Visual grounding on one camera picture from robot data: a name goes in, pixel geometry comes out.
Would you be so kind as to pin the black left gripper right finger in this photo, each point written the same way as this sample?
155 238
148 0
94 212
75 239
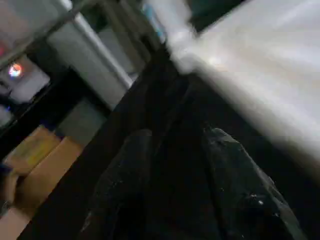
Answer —
240 190

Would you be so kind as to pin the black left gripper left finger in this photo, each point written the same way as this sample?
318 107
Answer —
122 190

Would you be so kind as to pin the black plastic mat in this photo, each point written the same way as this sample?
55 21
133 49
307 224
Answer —
170 150

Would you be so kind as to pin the brown cardboard box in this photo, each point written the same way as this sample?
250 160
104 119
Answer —
50 175

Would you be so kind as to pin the yellow cardboard box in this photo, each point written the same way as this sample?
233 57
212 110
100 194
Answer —
32 147

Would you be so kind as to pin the white device with red light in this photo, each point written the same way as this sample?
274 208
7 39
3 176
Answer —
22 80

